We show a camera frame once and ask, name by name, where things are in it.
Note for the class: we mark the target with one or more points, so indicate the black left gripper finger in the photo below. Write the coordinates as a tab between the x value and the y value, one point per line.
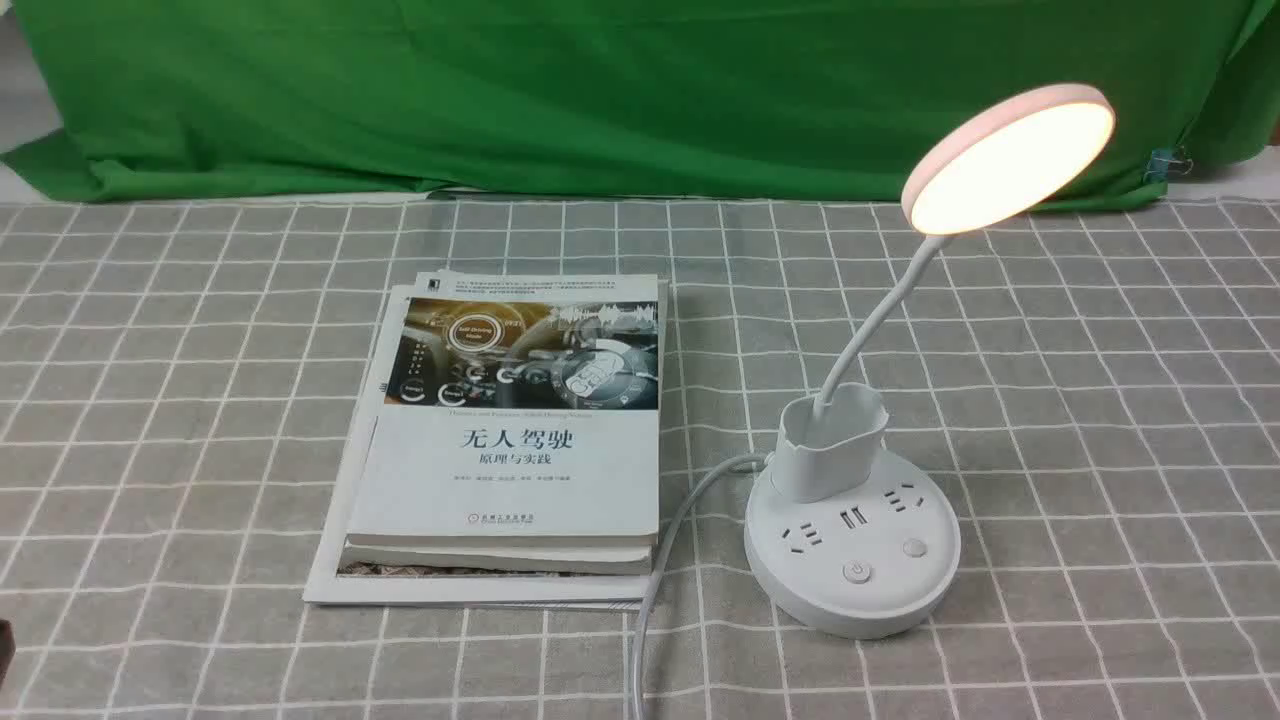
7	648

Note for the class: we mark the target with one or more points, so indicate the white desk lamp with sockets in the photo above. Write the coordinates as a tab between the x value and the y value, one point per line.
841	533

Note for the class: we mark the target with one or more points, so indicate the large bottom white book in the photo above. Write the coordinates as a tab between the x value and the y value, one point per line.
340	540

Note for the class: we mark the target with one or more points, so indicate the middle white book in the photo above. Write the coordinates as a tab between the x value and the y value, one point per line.
480	558

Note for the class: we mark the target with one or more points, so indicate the white top book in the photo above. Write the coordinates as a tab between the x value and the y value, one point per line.
520	460

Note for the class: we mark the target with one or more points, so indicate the green backdrop cloth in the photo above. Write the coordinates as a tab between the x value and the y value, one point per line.
809	100

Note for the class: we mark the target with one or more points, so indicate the grey checked tablecloth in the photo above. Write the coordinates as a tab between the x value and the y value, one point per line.
1097	396

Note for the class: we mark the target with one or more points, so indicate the blue binder clip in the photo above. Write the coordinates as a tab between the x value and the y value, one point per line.
1166	165

